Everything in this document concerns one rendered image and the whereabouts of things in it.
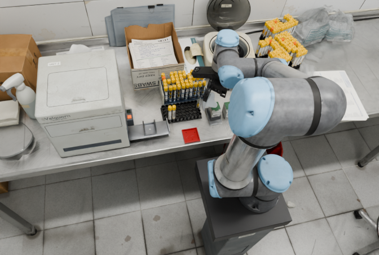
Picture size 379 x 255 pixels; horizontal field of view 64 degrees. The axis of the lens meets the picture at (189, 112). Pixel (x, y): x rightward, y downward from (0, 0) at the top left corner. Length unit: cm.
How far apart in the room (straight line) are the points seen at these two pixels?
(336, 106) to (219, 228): 65
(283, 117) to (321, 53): 128
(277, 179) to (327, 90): 42
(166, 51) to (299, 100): 104
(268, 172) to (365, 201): 162
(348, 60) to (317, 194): 98
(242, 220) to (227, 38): 63
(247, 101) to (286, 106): 7
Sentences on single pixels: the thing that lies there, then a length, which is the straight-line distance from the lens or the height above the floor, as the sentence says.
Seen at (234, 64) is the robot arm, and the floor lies 133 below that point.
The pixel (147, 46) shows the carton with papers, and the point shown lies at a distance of 156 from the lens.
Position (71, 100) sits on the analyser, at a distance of 109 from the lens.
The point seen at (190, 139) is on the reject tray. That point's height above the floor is 88.
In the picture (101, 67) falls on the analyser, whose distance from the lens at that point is 116.
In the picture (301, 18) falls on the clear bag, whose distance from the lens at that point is 182.
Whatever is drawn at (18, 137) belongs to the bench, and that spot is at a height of 87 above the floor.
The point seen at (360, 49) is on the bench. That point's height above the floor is 88.
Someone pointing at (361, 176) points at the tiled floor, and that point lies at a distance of 260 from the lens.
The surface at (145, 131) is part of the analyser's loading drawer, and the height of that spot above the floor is 94.
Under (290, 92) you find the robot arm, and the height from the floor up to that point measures 159.
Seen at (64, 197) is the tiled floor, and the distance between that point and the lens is 223.
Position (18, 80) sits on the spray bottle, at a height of 110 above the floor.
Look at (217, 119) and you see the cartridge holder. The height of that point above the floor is 89.
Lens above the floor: 201
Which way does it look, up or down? 55 degrees down
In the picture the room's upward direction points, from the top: 7 degrees clockwise
